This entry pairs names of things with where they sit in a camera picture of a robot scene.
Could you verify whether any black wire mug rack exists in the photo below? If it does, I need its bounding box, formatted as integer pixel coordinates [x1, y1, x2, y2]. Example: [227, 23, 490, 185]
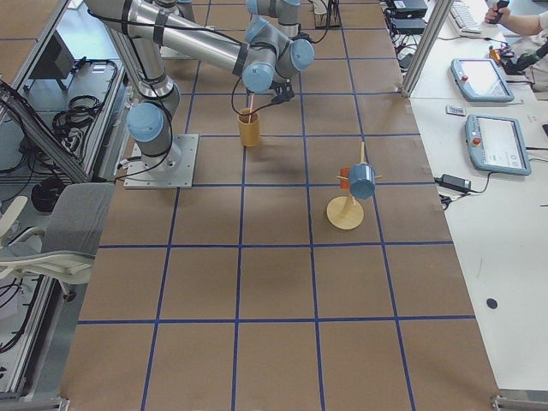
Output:
[310, 0, 341, 29]

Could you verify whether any wooden cup tree stand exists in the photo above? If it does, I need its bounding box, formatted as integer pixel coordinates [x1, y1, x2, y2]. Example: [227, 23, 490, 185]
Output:
[326, 141, 380, 230]

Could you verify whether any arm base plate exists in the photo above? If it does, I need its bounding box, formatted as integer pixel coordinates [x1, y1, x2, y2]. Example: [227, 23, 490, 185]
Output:
[123, 134, 200, 189]

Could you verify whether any blue cup on stand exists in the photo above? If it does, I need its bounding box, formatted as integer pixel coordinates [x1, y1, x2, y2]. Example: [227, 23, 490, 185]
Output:
[348, 163, 376, 200]

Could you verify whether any teach pendant far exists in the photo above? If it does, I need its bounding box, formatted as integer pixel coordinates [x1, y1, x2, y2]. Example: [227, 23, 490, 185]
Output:
[450, 58, 515, 103]

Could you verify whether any orange cup on stand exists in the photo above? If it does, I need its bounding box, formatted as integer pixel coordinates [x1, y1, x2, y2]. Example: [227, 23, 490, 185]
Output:
[337, 167, 350, 190]

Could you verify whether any person hand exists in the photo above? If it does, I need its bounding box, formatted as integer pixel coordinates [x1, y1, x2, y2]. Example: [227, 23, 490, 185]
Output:
[485, 3, 516, 30]

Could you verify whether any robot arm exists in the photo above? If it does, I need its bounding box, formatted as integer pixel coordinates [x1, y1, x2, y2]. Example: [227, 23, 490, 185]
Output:
[86, 1, 314, 187]
[246, 0, 301, 38]

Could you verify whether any aluminium frame post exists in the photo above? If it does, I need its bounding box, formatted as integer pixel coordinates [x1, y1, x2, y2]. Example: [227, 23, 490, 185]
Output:
[400, 0, 453, 98]

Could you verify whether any teach pendant near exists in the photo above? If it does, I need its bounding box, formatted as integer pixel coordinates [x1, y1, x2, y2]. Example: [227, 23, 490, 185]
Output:
[465, 115, 532, 176]

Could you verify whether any teach pendant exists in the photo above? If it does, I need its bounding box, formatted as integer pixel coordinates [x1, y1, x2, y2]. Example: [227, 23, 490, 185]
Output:
[450, 58, 515, 103]
[465, 115, 532, 176]

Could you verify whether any grey office chair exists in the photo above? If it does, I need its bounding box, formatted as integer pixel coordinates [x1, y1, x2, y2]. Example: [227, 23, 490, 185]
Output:
[1, 182, 115, 301]

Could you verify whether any black power adapter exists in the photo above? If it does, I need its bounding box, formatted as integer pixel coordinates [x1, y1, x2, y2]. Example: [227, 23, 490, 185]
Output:
[436, 174, 472, 194]

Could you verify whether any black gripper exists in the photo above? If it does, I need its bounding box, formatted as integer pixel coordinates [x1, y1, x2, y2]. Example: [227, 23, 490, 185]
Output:
[270, 80, 295, 104]

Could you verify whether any bamboo chopstick holder cup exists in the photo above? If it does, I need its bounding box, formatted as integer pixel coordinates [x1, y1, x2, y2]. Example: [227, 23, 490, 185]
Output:
[237, 108, 261, 147]

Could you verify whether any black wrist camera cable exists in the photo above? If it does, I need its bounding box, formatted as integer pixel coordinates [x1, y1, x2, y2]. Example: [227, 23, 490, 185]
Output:
[230, 79, 279, 116]

